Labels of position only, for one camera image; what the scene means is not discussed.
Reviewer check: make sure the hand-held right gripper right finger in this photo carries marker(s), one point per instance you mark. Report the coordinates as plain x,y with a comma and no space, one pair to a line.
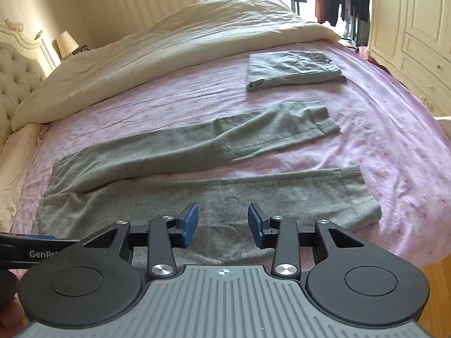
254,223

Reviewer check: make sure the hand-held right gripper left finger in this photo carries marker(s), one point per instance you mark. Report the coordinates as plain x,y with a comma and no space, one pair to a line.
190,223

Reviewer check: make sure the grey speckled pants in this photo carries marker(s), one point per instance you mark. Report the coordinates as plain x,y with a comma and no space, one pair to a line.
148,155

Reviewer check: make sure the folded grey-blue pants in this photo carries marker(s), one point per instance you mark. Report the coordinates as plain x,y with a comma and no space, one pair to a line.
292,68

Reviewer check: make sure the person's left hand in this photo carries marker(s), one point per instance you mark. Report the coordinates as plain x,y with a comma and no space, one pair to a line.
10,315

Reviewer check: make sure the cream pillow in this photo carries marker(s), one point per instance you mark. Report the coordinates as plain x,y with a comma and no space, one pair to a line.
17,169

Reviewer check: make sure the pink patterned bed sheet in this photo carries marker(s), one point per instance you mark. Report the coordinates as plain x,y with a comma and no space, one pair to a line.
370,141

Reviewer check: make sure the beige pillow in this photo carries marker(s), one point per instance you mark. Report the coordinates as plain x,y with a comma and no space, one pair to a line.
158,45

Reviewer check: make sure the tufted grey headboard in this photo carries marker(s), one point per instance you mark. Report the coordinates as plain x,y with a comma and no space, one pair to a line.
16,67

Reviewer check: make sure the beige bedside lamp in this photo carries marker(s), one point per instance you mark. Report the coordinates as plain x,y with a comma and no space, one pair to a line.
67,44

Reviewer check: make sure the white wardrobe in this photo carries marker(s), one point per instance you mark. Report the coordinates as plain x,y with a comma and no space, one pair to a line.
412,24

